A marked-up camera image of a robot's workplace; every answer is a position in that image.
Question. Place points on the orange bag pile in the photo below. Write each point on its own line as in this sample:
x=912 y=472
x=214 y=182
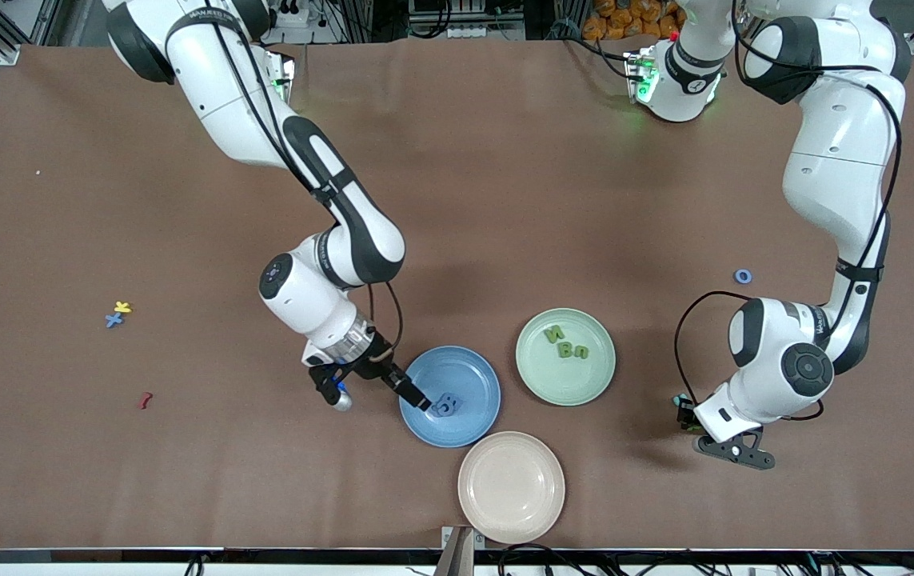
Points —
x=616 y=20

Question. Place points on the blue letter X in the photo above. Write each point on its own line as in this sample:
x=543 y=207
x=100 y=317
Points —
x=113 y=320

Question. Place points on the red letter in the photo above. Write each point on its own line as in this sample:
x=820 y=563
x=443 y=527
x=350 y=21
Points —
x=145 y=400

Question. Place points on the blue letter E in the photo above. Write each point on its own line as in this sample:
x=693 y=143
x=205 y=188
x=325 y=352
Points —
x=454 y=398

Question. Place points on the brown paper table cover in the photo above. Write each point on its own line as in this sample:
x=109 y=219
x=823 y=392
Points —
x=504 y=200

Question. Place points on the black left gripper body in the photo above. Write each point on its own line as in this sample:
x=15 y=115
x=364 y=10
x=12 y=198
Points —
x=685 y=414

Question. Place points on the grey metal bracket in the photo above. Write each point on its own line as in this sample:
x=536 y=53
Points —
x=456 y=552

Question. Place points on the white power strip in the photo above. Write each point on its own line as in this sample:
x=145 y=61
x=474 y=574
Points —
x=472 y=32
x=297 y=20

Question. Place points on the blue letter O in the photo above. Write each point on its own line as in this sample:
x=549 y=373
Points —
x=737 y=277

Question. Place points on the blue plate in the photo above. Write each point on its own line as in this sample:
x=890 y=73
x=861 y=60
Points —
x=472 y=424

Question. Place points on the beige plate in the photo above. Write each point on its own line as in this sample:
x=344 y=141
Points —
x=511 y=487

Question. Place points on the green letter N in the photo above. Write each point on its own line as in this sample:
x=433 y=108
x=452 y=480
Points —
x=555 y=335

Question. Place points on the green plate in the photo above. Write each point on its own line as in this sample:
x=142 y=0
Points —
x=588 y=384

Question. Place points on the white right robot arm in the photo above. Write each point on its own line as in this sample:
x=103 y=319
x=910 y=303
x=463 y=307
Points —
x=361 y=232

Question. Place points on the blue letter C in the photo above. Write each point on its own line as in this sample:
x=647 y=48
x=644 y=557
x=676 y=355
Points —
x=444 y=410

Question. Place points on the green letter B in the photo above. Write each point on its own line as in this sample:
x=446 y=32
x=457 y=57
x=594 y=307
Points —
x=566 y=350

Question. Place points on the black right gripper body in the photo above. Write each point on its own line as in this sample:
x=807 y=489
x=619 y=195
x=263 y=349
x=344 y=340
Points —
x=377 y=353

